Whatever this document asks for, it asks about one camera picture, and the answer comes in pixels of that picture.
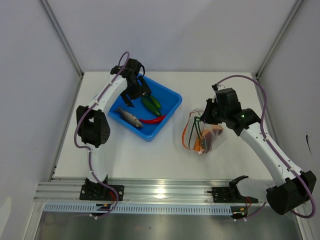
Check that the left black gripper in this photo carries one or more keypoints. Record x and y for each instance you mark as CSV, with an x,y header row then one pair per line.
x,y
143,90

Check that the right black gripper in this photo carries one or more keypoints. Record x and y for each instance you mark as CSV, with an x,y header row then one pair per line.
x,y
206,117

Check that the green spring onion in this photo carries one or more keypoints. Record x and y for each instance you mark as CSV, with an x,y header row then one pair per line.
x,y
195,128

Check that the dark green cucumber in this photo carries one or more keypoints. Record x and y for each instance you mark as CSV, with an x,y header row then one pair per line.
x,y
150,106

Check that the clear zip top bag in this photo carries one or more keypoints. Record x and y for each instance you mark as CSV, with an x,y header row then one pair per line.
x,y
216,145

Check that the blue plastic bin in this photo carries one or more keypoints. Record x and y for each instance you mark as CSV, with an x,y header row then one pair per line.
x,y
168,99

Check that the orange purple sweet potato slice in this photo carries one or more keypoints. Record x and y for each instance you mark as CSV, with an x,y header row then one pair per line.
x,y
209,136

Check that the grey toy fish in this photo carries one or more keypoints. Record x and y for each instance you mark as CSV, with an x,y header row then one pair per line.
x,y
129,118

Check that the red chili pepper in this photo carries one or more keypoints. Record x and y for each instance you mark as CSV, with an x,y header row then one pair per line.
x,y
156,120

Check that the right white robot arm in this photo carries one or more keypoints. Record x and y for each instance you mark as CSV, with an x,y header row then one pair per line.
x,y
291,185

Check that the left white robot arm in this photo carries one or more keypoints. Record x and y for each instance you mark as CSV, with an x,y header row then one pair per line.
x,y
93,130

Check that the light green pepper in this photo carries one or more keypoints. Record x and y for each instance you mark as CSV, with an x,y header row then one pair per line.
x,y
156,102

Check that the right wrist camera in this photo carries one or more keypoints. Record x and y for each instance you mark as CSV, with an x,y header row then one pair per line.
x,y
218,87

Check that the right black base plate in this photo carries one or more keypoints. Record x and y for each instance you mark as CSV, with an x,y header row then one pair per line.
x,y
230,195

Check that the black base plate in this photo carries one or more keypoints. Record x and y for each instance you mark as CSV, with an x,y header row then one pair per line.
x,y
230,195
96,192

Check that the aluminium rail frame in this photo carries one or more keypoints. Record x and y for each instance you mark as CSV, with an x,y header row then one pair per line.
x,y
164,191

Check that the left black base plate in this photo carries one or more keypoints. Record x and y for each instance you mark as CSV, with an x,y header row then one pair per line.
x,y
96,192

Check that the slotted cable duct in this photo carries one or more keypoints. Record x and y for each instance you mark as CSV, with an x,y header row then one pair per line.
x,y
134,208

